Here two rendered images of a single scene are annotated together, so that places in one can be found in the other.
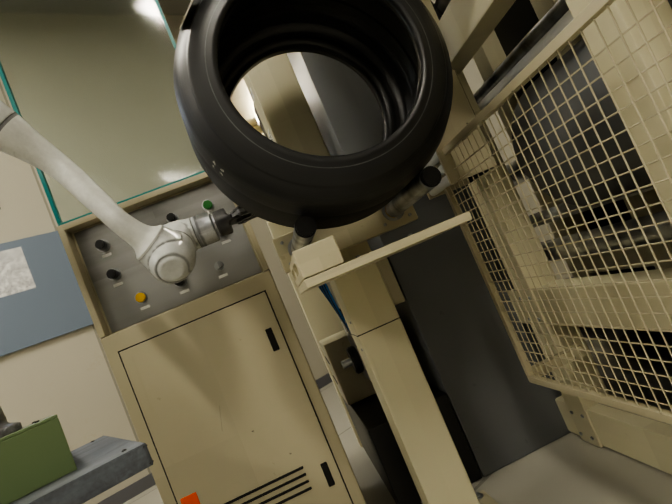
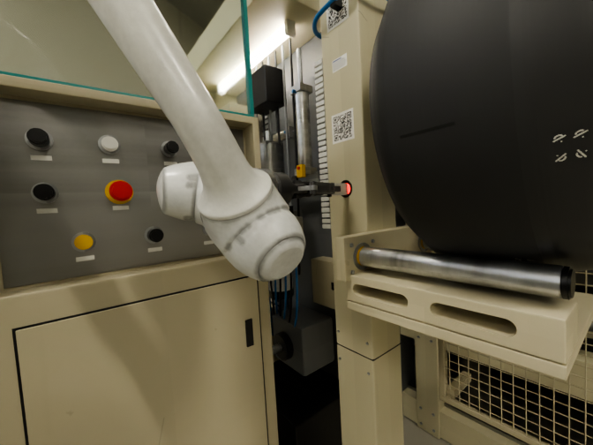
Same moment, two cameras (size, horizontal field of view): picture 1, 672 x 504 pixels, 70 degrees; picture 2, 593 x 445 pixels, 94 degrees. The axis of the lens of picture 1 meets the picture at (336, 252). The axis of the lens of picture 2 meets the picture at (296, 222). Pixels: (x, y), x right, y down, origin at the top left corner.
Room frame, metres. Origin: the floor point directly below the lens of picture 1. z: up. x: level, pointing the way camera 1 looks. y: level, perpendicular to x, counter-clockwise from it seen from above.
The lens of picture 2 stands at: (0.80, 0.52, 1.02)
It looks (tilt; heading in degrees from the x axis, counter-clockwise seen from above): 3 degrees down; 330
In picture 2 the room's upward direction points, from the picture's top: 3 degrees counter-clockwise
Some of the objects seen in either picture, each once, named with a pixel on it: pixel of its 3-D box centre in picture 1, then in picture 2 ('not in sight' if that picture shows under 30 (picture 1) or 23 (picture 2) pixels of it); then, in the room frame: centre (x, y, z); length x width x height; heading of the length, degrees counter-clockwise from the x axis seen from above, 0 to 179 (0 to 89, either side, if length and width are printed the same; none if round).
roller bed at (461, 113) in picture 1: (441, 138); not in sight; (1.41, -0.42, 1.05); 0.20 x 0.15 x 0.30; 9
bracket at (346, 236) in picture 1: (346, 229); (392, 246); (1.31, -0.05, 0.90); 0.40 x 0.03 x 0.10; 99
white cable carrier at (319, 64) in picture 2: not in sight; (329, 146); (1.46, 0.02, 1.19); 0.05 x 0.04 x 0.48; 99
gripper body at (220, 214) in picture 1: (231, 218); (286, 190); (1.35, 0.24, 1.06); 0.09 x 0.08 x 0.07; 98
